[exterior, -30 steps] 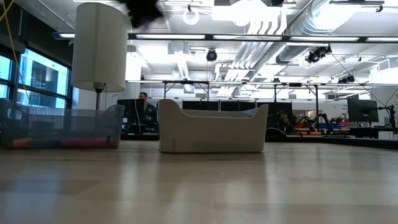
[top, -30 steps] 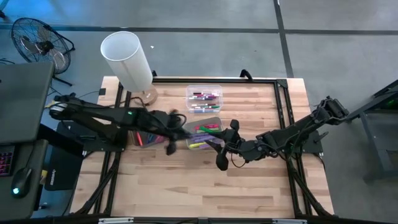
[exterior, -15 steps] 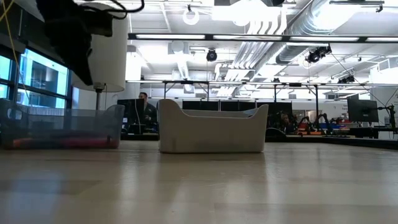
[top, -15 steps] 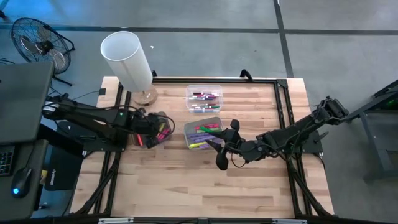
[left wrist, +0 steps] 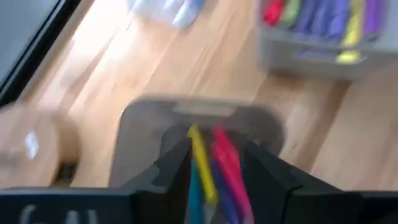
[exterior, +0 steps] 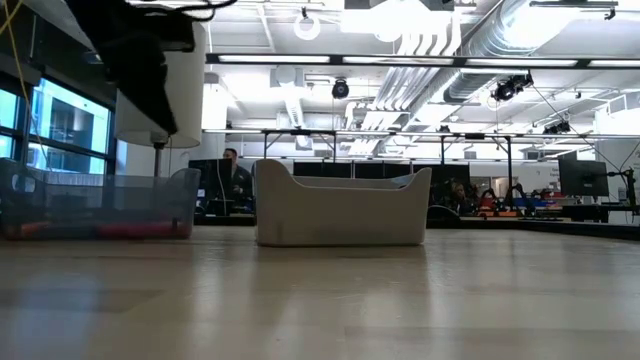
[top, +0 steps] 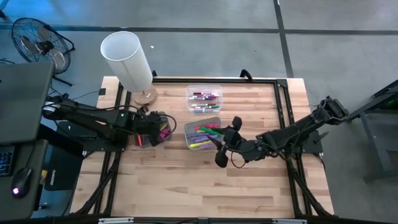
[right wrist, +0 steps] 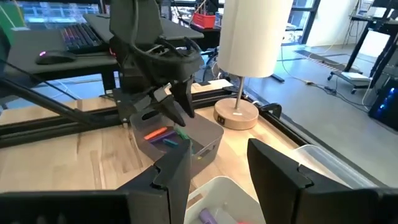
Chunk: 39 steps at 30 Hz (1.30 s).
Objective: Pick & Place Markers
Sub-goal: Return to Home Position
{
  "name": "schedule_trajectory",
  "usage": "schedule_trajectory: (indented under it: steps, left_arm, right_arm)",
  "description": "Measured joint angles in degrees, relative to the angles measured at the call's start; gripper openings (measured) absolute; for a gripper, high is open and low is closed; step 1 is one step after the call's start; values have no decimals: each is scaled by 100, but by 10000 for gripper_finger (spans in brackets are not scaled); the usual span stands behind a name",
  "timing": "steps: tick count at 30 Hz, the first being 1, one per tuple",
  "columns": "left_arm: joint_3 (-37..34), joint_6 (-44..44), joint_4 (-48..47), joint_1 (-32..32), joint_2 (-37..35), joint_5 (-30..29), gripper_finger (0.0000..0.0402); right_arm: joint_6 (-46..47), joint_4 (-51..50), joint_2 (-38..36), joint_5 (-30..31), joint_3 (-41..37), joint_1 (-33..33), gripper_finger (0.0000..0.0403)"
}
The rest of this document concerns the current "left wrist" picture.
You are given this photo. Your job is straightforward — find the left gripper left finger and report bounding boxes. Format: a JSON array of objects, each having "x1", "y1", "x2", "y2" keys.
[{"x1": 133, "y1": 138, "x2": 193, "y2": 224}]

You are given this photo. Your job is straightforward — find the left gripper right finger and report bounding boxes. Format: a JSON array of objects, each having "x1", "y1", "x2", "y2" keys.
[{"x1": 240, "y1": 139, "x2": 303, "y2": 224}]

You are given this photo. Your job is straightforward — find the teal thin marker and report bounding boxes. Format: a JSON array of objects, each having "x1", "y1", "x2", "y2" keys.
[{"x1": 186, "y1": 160, "x2": 205, "y2": 224}]

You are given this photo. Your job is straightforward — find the pink thin marker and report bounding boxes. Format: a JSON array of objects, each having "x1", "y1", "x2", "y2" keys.
[{"x1": 212, "y1": 124, "x2": 255, "y2": 224}]

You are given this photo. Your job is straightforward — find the yellow highlighter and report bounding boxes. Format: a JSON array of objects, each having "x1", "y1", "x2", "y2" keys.
[
  {"x1": 185, "y1": 123, "x2": 220, "y2": 207},
  {"x1": 335, "y1": 0, "x2": 365, "y2": 65}
]

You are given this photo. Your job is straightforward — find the purple thin marker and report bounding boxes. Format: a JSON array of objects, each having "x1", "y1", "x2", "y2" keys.
[{"x1": 210, "y1": 160, "x2": 242, "y2": 224}]

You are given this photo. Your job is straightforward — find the grey opaque plastic bin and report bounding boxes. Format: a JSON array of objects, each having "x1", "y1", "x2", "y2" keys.
[{"x1": 257, "y1": 0, "x2": 398, "y2": 82}]

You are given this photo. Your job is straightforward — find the blue dry-erase marker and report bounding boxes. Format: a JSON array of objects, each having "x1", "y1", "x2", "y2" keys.
[{"x1": 172, "y1": 0, "x2": 206, "y2": 29}]

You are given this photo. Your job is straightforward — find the light green highlighter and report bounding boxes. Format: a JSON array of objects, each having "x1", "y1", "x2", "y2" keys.
[{"x1": 280, "y1": 0, "x2": 302, "y2": 29}]

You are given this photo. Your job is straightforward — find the pink highlighter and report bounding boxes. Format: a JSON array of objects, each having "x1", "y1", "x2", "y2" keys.
[{"x1": 262, "y1": 0, "x2": 286, "y2": 27}]

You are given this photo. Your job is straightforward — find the purple Sharpie highlighter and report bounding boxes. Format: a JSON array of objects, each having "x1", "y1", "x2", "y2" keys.
[{"x1": 363, "y1": 0, "x2": 387, "y2": 35}]

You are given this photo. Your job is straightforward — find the smoky translucent plastic bin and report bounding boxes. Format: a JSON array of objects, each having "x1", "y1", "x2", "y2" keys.
[{"x1": 108, "y1": 95, "x2": 285, "y2": 189}]

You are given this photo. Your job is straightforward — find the white cylindrical table lamp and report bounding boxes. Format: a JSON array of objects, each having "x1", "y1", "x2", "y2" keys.
[{"x1": 0, "y1": 104, "x2": 80, "y2": 190}]

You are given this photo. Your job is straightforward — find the clear plastic bin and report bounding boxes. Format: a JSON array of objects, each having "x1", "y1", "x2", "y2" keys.
[{"x1": 124, "y1": 0, "x2": 215, "y2": 32}]

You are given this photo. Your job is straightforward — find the black aluminium table frame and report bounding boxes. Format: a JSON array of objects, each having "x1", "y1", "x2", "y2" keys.
[{"x1": 0, "y1": 0, "x2": 83, "y2": 106}]

